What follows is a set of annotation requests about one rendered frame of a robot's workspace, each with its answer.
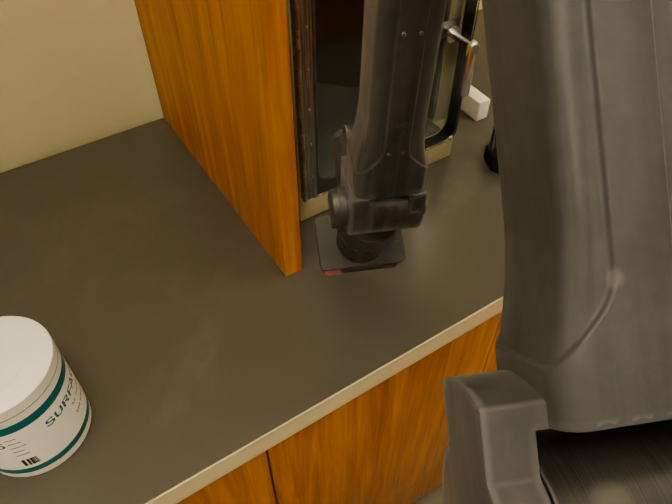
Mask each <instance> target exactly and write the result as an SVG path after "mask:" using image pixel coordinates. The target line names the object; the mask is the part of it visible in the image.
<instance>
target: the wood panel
mask: <svg viewBox="0 0 672 504"><path fill-rule="evenodd" d="M134 2H135V6H136V10H137V14H138V18H139V22H140V26H141V30H142V34H143V38H144V41H145V45H146V49H147V53H148V57H149V61H150V65H151V69H152V73H153V77H154V81H155V85H156V89H157V93H158V97H159V101H160V105H161V109H162V113H163V117H164V119H165V120H166V121H167V122H168V124H169V125H170V126H171V128H172V129H173V130H174V132H175V133H176V134H177V135H178V137H179V138H180V139H181V141H182V142H183V143H184V145H185V146H186V147H187V148H188V150H189V151H190V152H191V154H192V155H193V156H194V158H195V159H196V160H197V162H198V163H199V164H200V165H201V167H202V168H203V169H204V171H205V172H206V173H207V175H208V176H209V177H210V178H211V180H212V181H213V182H214V184H215V185H216V186H217V188H218V189H219V190H220V191H221V193H222V194H223V195H224V197H225V198H226V199H227V201H228V202H229V203H230V204H231V206H232V207H233V208H234V210H235V211H236V212H237V214H238V215H239V216H240V218H241V219H242V220H243V221H244V223H245V224H246V225H247V227H248V228H249V229H250V231H251V232H252V233H253V234H254V236H255V237H256V238H257V240H258V241H259V242H260V244H261V245H262V246H263V247H264V249H265V250H266V251H267V253H268V254H269V255H270V257H271V258H272V259H273V260H274V262H275V263H276V264H277V266H278V267H279V268H280V270H281V271H282V272H283V273H284V275H285V276H286V277H287V276H289V275H291V274H293V273H295V272H297V271H299V270H301V269H303V268H302V252H301V236H300V220H299V204H298V188H297V172H296V156H295V141H294V125H293V109H292V93H291V77H290V61H289V45H288V29H287V13H286V0H134Z"/></svg>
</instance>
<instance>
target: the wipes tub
mask: <svg viewBox="0 0 672 504"><path fill-rule="evenodd" d="M90 423H91V406H90V403H89V400H88V398H87V396H86V394H85V392H84V390H83V389H82V387H81V385H80V384H79V382H78V380H77V379H76V377H75V375H74V374H73V372H72V370H71V369H70V367H69V365H68V364H67V362H66V360H65V359H64V357H63V355H62V354H61V352H60V350H59V349H58V347H57V346H56V344H55V343H54V341H53V339H52V338H51V336H50V335H49V333H48V332H47V330H46V329H45V328H44V327H43V326H42V325H41V324H39V323H38V322H36V321H34V320H31V319H29V318H25V317H19V316H3V317H0V473H2V474H4V475H8V476H12V477H30V476H35V475H39V474H42V473H44V472H47V471H49V470H51V469H53V468H55V467H57V466H58V465H60V464H61V463H63V462H64V461H65V460H67V459H68V458H69V457H70V456H71V455H72V454H73V453H74V452H75V451H76V450H77V449H78V448H79V446H80V445H81V443H82V442H83V440H84V439H85V437H86V435H87V432H88V430H89V427H90Z"/></svg>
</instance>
